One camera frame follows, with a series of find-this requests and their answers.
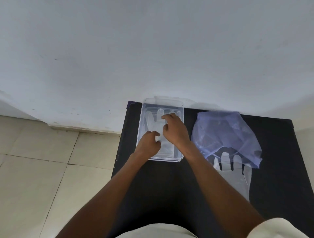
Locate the person's right hand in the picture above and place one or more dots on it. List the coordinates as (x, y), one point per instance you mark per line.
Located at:
(176, 132)

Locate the person's left hand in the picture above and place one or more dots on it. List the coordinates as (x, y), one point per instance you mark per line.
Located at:
(147, 146)

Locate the translucent white glove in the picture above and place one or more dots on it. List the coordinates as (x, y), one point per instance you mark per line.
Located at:
(153, 122)
(233, 179)

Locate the clear plastic container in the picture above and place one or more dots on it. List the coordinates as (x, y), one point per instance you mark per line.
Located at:
(143, 117)

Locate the translucent purple plastic bag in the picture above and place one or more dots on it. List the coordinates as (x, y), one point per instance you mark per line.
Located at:
(220, 132)

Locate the person's left forearm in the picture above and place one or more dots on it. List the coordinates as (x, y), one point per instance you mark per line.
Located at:
(103, 203)

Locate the person's right forearm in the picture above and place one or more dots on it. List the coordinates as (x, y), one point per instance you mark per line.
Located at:
(220, 193)

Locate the transparent plastic lid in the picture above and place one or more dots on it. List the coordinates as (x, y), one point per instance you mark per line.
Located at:
(169, 160)

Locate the beige shirt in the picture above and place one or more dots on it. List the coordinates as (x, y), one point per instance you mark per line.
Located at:
(274, 229)

